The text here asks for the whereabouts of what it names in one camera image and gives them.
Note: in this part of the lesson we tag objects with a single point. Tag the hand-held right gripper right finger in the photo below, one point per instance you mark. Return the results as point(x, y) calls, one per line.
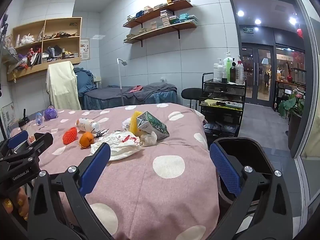
point(225, 170)

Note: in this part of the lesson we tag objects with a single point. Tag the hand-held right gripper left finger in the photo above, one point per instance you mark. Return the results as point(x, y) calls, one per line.
point(95, 170)

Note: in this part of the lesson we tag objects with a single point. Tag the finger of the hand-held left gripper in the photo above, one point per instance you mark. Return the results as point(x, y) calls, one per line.
point(17, 138)
point(43, 140)

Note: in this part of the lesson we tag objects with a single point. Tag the red foam fruit net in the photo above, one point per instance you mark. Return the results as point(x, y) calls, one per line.
point(70, 135)

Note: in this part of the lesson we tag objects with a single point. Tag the dark brown trash bin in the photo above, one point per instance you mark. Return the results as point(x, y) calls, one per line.
point(250, 152)

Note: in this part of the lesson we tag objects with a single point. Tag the orange fruit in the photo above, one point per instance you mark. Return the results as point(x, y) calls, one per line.
point(86, 139)

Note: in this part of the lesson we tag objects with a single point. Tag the white plastic bag red print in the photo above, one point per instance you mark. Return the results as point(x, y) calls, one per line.
point(120, 145)

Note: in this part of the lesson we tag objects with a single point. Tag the white drink bottle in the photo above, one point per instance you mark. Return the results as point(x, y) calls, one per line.
point(87, 125)

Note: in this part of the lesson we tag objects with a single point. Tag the white tissue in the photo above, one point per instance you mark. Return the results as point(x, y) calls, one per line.
point(126, 123)
point(150, 138)

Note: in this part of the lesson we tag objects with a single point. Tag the yellow foam fruit net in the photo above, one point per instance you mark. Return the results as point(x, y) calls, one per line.
point(135, 122)

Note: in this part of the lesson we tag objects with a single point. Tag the green white carton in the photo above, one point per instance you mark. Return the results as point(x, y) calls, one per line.
point(152, 125)

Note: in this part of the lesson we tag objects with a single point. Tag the person's left hand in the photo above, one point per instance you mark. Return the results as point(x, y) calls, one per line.
point(17, 201)

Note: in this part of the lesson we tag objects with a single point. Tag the small black hairpin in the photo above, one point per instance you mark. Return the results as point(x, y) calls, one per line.
point(42, 127)

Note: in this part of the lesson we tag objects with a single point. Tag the small blue bottle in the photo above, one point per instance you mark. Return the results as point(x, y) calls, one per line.
point(38, 118)

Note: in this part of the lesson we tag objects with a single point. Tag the purple pouch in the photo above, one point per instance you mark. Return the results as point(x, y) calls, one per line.
point(50, 113)

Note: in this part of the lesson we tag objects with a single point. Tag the black hair clip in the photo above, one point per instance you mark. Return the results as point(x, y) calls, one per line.
point(101, 132)

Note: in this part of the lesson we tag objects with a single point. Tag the chair with cream cover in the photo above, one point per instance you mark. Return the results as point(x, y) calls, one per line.
point(62, 87)

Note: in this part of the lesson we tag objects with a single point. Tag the pink dotted blanket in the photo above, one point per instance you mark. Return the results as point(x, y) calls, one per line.
point(150, 192)

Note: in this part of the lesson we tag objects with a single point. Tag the yellow hanging ornament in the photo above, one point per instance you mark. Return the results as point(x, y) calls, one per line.
point(13, 76)

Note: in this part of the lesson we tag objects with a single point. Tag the white power strip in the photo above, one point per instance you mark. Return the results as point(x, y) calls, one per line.
point(233, 104)

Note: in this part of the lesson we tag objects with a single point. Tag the yellow cloth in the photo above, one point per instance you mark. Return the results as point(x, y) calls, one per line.
point(212, 102)

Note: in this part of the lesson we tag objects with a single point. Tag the blue bedding pile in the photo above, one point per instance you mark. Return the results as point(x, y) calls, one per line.
point(83, 80)

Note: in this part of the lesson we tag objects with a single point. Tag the grey massage bed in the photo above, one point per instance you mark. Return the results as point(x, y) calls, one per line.
point(105, 92)

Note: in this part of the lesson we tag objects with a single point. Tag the black trolley cart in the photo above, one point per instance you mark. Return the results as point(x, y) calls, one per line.
point(222, 90)

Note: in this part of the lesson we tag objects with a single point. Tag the black round stool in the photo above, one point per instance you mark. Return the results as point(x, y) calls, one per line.
point(191, 93)

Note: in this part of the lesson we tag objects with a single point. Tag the pile of red white ribbons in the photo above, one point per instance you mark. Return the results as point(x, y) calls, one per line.
point(32, 56)

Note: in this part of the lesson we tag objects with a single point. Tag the row of small flat boxes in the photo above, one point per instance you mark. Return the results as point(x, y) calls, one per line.
point(60, 56)

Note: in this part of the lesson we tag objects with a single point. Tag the dark folded clothes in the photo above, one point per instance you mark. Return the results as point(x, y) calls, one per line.
point(53, 50)

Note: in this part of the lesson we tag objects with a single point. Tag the red cloth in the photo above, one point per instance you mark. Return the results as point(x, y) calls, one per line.
point(136, 88)

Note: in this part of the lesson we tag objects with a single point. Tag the potted green plant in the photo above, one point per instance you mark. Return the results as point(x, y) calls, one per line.
point(290, 105)

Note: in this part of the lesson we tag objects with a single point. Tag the white floor lamp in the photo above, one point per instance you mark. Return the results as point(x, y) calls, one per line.
point(120, 80)

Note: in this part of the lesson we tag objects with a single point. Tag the dark brown pump bottle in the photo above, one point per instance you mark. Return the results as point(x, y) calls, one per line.
point(233, 72)

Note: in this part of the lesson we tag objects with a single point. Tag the white pump bottle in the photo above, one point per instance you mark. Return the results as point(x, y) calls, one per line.
point(218, 71)

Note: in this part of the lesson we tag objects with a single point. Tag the glass double door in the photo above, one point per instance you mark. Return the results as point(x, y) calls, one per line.
point(262, 75)

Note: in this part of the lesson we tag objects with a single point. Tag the green pump bottle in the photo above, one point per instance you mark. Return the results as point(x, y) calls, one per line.
point(228, 66)

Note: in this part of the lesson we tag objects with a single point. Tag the red vase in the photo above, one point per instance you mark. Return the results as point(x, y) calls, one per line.
point(290, 78)

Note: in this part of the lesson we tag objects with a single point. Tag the white lampshade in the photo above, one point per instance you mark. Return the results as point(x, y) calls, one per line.
point(264, 60)

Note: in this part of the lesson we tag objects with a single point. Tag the green exit sign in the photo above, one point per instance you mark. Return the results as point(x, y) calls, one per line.
point(248, 30)

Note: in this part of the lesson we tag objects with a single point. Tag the red hanging ornament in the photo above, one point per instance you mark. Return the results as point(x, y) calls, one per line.
point(299, 33)

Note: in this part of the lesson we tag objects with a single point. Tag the white wall notice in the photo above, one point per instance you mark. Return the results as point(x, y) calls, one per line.
point(8, 115)

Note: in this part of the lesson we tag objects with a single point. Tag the wooden wall cabinet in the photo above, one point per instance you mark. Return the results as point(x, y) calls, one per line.
point(30, 72)

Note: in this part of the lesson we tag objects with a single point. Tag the wall poster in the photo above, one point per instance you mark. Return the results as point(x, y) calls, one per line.
point(85, 49)

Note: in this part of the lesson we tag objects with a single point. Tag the long wooden wall shelf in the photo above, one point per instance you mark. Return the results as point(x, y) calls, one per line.
point(162, 30)

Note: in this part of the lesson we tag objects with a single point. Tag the wooden wall shelves with boxes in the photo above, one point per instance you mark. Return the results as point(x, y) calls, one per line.
point(166, 17)

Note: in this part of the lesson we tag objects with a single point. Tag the short wooden wall shelf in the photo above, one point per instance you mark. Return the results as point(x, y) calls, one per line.
point(162, 11)

